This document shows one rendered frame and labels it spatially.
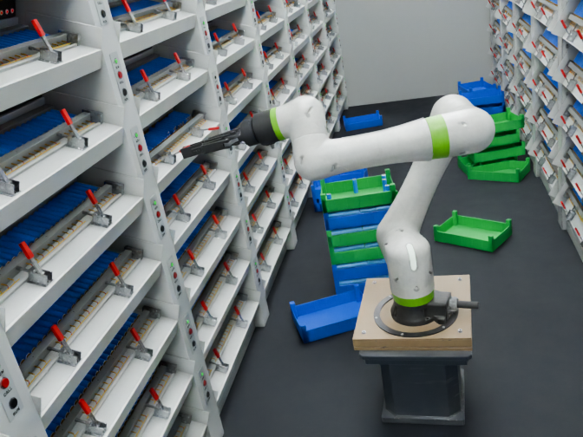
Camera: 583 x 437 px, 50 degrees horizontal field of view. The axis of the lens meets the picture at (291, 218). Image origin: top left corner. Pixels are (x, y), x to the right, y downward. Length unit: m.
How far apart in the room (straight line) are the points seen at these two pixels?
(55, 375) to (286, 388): 1.08
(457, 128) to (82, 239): 0.96
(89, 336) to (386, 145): 0.87
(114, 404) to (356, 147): 0.87
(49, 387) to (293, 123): 0.88
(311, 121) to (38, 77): 0.69
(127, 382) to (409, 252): 0.83
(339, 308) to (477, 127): 1.19
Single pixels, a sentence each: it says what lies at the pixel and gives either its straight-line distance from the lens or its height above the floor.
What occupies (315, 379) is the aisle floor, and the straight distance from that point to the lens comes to 2.27.
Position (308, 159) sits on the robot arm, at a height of 0.89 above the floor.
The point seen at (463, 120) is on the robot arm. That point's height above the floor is 0.91.
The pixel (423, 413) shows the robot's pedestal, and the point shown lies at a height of 0.04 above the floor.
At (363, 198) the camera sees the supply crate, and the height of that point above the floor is 0.44.
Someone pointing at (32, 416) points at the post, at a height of 0.70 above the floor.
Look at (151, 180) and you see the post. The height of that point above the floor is 0.89.
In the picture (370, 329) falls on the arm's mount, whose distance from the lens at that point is 1.90.
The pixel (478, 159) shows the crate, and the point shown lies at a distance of 3.83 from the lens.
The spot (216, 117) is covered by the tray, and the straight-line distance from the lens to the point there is 2.27.
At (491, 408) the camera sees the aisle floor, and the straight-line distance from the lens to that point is 2.10.
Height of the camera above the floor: 1.38
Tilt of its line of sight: 23 degrees down
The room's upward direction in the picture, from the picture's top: 10 degrees counter-clockwise
